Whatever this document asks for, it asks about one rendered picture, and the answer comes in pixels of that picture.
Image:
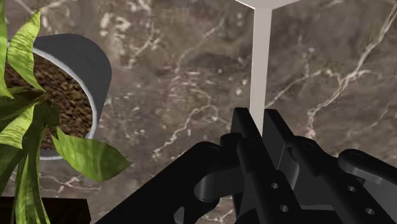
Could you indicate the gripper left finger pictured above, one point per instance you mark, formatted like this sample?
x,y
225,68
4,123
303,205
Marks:
x,y
173,186

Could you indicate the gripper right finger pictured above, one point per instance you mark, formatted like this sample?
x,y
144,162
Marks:
x,y
322,173

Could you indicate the dark brown block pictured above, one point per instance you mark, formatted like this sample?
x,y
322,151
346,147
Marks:
x,y
69,212

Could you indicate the green plant in grey pot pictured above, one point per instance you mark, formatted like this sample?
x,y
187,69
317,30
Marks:
x,y
81,63

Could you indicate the white upright post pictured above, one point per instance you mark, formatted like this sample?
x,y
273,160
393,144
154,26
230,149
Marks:
x,y
261,62

